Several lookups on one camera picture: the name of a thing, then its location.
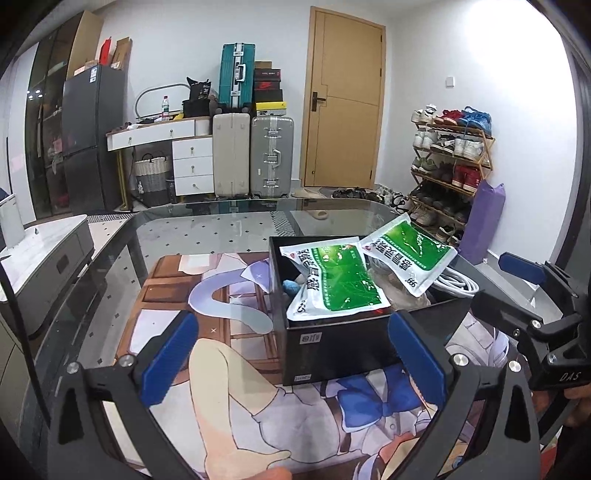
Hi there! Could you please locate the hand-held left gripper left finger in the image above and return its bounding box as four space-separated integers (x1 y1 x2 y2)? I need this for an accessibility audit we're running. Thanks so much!
46 311 200 480

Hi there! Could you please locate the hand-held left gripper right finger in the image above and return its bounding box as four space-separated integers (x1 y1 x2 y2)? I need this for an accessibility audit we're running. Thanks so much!
388 310 541 480

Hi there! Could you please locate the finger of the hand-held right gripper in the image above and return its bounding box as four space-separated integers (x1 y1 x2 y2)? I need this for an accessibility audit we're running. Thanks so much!
498 252 551 286
477 284 546 341

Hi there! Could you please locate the white cable bundle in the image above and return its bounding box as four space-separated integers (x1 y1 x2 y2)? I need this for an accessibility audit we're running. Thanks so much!
434 265 483 298

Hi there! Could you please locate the black cardboard box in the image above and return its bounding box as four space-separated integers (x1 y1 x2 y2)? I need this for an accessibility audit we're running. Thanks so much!
269 235 485 386

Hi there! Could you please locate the green and white packet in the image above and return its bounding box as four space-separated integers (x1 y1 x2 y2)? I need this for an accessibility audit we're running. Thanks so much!
279 236 392 321
359 213 458 297

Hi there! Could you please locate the person's right hand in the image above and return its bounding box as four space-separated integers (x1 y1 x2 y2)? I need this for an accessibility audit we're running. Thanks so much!
563 385 591 428

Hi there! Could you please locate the person's left hand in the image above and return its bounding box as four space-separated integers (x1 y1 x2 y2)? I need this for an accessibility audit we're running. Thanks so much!
249 467 294 480

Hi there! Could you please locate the purple bag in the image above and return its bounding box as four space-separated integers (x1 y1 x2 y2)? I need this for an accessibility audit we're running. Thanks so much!
459 180 506 266

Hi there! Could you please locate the printed cartoon table mat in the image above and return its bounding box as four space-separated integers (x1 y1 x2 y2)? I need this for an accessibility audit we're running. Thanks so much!
122 251 513 480

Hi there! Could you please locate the wooden shoe rack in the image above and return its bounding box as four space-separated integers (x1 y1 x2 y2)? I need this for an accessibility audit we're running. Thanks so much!
409 105 495 245

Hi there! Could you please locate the group of shoes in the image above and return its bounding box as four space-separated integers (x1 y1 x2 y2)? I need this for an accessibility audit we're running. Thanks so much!
409 104 494 244

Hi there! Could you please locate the grey low cabinet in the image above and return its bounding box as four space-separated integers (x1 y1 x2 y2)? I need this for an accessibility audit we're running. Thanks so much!
0 215 95 337

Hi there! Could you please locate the wicker basket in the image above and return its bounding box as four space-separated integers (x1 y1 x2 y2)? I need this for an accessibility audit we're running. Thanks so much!
134 154 172 206

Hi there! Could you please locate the white desk with drawers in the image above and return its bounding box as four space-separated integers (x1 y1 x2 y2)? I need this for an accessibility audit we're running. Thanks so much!
106 116 215 195

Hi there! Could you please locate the white appliance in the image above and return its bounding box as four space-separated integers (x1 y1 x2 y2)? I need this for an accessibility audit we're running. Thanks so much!
0 187 28 252

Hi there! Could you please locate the beige suitcase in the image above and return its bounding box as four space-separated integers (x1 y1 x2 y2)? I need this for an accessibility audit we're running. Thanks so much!
212 112 252 198

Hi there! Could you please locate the silver suitcase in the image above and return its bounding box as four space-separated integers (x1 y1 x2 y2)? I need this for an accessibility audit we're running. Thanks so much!
250 115 295 199

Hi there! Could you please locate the dark grey refrigerator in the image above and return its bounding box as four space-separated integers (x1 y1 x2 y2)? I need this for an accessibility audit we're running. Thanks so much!
61 65 126 213

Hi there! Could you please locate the wooden door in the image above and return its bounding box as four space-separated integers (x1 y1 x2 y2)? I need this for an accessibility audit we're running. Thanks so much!
299 7 386 190

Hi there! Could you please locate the dark glass cabinet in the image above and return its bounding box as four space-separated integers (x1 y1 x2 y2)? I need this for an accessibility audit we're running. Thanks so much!
23 34 70 217

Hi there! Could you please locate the black paper bag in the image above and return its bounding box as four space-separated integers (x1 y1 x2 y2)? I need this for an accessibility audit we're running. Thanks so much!
182 77 213 118

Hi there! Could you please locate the oval mirror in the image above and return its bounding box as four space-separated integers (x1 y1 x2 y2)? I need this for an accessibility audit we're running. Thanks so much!
135 83 190 121

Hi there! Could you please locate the teal suitcase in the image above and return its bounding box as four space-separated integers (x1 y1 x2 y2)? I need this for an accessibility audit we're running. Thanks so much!
218 43 256 114

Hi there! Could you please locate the flat brown cardboard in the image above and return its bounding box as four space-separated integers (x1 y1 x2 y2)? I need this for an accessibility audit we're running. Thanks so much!
113 38 132 71

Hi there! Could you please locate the tall brown cardboard box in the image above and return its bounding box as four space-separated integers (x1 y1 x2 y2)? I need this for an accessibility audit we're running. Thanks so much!
67 11 105 79

